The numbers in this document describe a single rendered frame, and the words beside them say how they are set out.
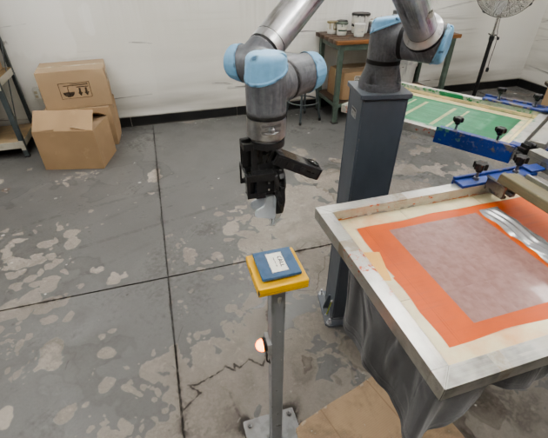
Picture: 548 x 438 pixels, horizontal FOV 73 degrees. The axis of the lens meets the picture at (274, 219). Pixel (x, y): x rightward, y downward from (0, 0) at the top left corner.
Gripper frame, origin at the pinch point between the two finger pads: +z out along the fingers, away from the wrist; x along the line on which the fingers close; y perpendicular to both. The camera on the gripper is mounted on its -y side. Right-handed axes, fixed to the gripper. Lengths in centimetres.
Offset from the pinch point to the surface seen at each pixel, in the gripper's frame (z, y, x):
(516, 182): 4, -73, -3
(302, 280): 15.0, -4.7, 6.2
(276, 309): 28.7, 0.5, 2.0
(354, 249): 11.2, -19.5, 3.5
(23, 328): 110, 110, -91
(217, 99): 89, -42, -368
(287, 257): 13.3, -3.3, -0.7
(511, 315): 15, -44, 30
